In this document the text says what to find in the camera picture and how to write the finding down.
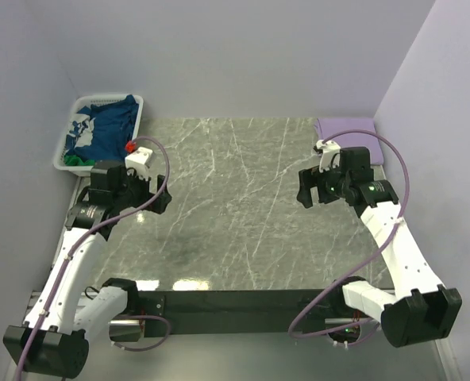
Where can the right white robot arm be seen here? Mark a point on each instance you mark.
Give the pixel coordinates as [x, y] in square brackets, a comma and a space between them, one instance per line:
[420, 308]

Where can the green t shirt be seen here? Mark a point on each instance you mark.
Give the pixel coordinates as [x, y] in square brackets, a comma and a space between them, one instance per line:
[77, 161]

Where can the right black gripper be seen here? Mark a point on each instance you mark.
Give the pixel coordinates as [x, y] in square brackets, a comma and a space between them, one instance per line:
[309, 178]

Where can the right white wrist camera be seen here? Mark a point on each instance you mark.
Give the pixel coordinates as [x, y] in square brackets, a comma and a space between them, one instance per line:
[328, 153]

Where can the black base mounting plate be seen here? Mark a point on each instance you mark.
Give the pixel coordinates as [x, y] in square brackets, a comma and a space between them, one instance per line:
[223, 312]

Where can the white plastic laundry basket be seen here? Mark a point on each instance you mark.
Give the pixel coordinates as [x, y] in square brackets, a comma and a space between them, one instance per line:
[98, 99]

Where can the folded purple t shirt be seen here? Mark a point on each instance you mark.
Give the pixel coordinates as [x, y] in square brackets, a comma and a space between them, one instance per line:
[325, 127]

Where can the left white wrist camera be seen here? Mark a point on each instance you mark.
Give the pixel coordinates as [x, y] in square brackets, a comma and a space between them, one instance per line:
[139, 158]

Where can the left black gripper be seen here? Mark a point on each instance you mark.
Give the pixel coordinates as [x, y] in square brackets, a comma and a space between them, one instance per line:
[144, 183]

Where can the blue t shirt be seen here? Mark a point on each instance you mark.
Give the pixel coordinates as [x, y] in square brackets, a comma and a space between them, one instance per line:
[102, 132]

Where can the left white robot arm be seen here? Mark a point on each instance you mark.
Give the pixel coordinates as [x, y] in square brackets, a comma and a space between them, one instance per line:
[54, 338]

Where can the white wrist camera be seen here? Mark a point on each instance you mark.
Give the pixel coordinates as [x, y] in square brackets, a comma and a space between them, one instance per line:
[328, 153]
[139, 158]

